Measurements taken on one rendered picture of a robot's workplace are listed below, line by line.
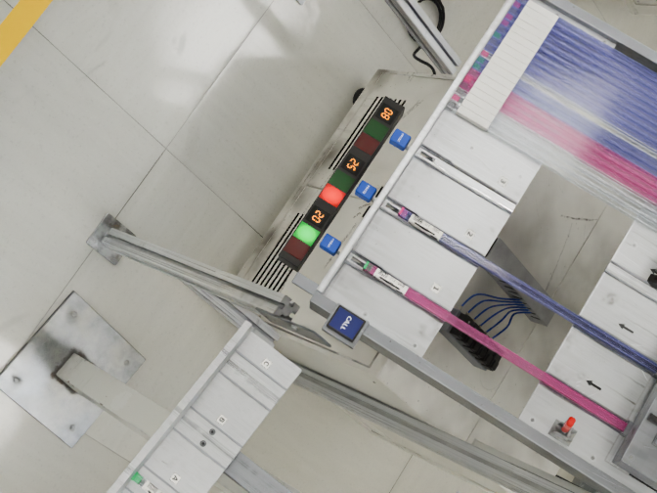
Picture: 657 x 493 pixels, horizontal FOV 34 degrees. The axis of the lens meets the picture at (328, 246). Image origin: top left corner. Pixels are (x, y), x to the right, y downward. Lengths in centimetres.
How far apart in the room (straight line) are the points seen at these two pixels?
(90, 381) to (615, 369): 105
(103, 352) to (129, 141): 46
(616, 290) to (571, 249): 54
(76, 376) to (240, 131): 66
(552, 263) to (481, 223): 53
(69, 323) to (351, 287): 78
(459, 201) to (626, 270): 30
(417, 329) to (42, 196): 88
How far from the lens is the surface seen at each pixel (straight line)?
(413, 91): 248
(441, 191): 181
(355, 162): 182
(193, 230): 244
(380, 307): 175
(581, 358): 179
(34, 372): 233
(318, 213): 179
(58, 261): 230
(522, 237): 222
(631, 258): 185
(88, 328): 236
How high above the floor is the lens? 204
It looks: 49 degrees down
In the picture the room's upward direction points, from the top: 107 degrees clockwise
